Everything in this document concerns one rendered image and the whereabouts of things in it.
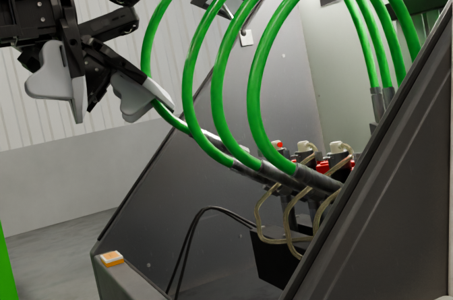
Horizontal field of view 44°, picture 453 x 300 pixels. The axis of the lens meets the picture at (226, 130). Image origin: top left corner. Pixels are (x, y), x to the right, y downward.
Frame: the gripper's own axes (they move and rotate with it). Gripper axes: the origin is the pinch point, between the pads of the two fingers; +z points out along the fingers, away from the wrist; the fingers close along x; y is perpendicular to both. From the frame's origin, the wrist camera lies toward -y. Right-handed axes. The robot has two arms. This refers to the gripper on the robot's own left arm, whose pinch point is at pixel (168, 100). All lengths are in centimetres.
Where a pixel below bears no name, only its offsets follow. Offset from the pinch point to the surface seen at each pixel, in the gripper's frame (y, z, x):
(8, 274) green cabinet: 89, -56, -319
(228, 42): -6.2, 3.6, 16.4
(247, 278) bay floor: 13.5, 28.8, -36.1
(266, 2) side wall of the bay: -36.7, 1.2, -33.9
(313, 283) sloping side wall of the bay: 12.4, 22.1, 29.5
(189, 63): -3.6, 0.3, 9.0
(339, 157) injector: -3.8, 22.4, 10.7
